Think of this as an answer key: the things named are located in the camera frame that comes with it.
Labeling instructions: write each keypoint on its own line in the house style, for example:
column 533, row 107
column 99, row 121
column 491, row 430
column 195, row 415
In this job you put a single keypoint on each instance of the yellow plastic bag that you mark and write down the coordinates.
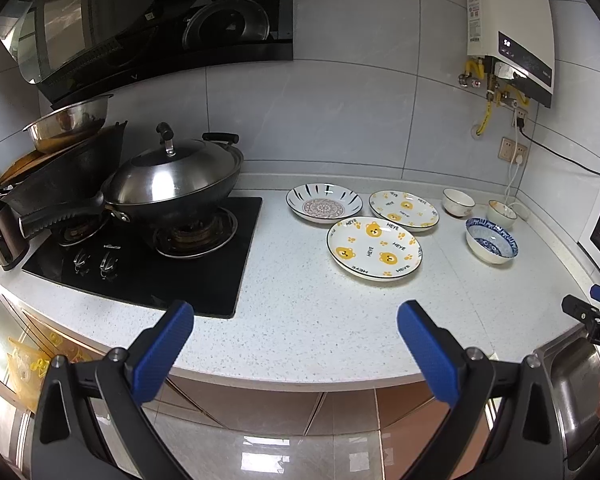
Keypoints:
column 27, row 368

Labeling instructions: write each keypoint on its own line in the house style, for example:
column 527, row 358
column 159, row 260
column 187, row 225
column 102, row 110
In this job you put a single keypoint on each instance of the steel mixing bowl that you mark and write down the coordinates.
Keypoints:
column 68, row 125

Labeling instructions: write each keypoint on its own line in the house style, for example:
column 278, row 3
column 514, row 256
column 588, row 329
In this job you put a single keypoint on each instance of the black frying pan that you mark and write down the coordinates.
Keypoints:
column 68, row 177

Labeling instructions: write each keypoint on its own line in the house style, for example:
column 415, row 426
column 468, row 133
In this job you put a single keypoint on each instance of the black wok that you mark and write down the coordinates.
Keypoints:
column 166, row 213

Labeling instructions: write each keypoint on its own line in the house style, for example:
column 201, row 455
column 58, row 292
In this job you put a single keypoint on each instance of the beige wall socket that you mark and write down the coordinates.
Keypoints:
column 512, row 151

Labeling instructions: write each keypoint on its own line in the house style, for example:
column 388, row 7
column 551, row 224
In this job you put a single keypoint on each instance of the mandala pattern plate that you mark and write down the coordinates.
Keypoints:
column 323, row 203

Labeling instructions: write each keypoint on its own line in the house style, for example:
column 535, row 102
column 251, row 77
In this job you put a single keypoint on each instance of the white water heater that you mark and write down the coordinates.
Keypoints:
column 515, row 41

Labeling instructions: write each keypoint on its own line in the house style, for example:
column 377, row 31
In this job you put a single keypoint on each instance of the black gas stove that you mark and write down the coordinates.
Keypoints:
column 153, row 267

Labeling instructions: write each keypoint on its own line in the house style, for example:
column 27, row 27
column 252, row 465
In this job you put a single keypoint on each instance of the brown knife block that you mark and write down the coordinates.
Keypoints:
column 13, row 246

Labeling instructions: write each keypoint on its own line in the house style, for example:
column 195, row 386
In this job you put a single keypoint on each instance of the blue patterned bowl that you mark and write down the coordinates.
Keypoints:
column 489, row 242

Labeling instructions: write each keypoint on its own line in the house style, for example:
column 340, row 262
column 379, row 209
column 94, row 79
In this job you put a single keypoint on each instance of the steel wok lid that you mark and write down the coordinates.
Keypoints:
column 206, row 169

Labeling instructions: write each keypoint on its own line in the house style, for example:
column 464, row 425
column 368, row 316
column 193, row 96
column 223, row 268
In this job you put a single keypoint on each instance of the flower pattern bowl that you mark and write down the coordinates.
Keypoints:
column 501, row 214

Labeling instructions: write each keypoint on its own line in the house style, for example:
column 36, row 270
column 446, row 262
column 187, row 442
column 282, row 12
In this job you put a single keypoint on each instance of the small bear pattern plate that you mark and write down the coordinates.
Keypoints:
column 405, row 209

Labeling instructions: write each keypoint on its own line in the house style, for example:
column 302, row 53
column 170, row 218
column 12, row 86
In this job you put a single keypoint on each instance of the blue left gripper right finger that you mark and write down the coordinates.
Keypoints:
column 434, row 349

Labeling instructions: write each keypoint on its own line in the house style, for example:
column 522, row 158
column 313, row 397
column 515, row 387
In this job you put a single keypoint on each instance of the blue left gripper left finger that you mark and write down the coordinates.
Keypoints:
column 155, row 349

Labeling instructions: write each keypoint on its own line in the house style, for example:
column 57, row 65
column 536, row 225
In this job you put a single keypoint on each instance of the black range hood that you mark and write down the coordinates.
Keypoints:
column 74, row 49

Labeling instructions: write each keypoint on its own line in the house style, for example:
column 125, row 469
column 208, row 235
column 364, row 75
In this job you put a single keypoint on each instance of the white brown-rimmed bowl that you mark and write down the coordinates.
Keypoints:
column 457, row 203

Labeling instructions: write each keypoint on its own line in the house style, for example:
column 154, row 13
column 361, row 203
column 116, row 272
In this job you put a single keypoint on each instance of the stainless steel sink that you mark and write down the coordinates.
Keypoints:
column 572, row 366

